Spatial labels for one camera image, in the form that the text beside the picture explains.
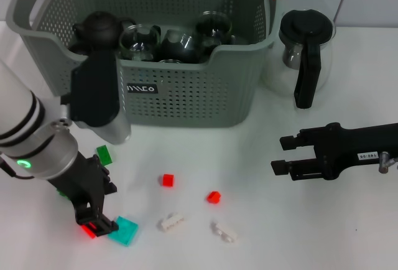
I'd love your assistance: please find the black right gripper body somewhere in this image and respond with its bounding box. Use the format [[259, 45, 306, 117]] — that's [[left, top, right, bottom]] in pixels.
[[313, 122, 398, 181]]

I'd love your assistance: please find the left gripper cable with plug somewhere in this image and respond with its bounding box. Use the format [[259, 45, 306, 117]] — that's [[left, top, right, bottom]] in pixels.
[[0, 154, 35, 180]]

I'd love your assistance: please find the small red sloped block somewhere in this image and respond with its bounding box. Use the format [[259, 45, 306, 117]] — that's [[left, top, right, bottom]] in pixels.
[[206, 190, 222, 205]]

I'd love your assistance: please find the large orange-red sloped block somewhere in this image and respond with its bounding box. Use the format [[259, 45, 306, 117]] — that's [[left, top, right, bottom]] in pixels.
[[80, 223, 98, 240]]

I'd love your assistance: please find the black clay teapot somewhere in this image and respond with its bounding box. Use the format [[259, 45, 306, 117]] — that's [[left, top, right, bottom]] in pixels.
[[72, 11, 134, 50]]

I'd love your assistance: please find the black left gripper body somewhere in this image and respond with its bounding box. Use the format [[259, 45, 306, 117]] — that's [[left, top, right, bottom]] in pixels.
[[46, 154, 118, 221]]

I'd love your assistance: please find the teal square building block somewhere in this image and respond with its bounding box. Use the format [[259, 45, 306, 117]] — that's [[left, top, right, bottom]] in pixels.
[[107, 215, 140, 248]]

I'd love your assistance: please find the grey perforated storage bin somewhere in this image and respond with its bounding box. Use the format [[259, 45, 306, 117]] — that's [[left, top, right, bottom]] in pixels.
[[5, 0, 284, 129]]

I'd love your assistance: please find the glass carafe with black lid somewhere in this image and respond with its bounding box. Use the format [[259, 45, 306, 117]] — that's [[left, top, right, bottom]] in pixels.
[[262, 9, 337, 109]]

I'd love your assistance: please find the gripper cable with plug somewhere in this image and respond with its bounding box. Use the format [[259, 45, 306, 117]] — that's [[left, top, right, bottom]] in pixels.
[[0, 154, 35, 180], [378, 151, 398, 174]]

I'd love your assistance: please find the right gripper cable with plug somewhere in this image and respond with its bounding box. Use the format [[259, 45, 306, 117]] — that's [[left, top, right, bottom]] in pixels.
[[378, 151, 398, 174]]

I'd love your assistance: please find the white building block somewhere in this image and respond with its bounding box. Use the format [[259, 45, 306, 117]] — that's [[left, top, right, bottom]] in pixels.
[[158, 211, 186, 232], [211, 221, 240, 243]]

